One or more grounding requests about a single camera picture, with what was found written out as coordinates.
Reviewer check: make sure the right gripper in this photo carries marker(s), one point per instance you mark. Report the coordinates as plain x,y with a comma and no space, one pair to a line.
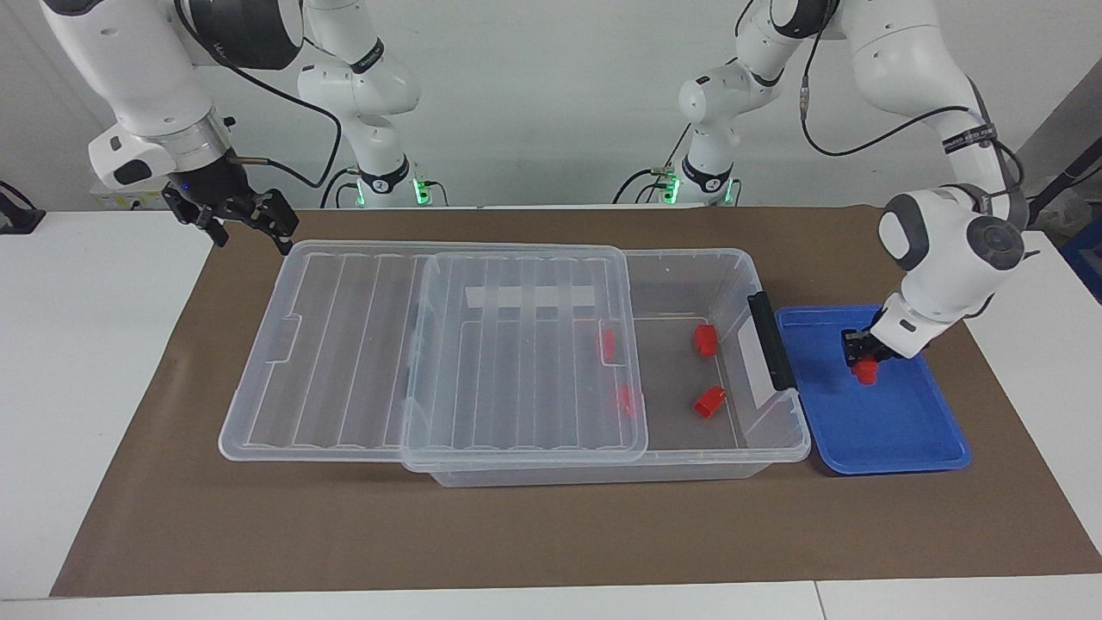
211,179

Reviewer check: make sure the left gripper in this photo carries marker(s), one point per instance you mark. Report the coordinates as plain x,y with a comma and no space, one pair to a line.
880,343

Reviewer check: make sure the red block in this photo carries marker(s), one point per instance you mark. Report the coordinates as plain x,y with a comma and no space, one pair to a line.
709,402
626,401
607,345
865,372
706,340

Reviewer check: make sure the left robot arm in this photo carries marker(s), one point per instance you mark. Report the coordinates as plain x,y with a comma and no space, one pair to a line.
947,250

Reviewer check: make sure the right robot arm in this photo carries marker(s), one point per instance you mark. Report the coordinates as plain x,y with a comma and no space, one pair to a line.
129,69

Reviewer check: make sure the clear plastic box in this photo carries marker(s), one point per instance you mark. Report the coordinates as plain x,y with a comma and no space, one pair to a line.
680,379

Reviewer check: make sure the blue tray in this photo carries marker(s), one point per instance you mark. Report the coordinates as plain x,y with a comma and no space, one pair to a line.
878,422

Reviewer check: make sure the clear plastic lid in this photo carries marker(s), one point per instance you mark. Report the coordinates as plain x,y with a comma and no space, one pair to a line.
344,344

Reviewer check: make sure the black stand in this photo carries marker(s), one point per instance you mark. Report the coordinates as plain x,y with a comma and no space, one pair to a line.
1063,176
15,211

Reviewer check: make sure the blue crate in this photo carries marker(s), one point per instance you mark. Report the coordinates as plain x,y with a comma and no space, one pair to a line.
1086,258

